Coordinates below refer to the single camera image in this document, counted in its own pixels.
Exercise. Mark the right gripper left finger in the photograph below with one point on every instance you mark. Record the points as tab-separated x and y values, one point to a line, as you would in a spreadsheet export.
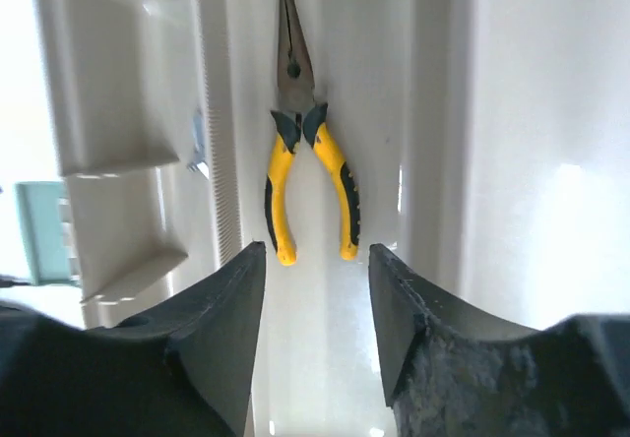
181	368

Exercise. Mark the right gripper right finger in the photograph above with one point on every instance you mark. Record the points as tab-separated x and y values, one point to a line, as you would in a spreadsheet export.
449	368

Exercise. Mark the beige toolbox with smoky lid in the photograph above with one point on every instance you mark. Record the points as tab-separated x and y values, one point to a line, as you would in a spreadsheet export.
489	140

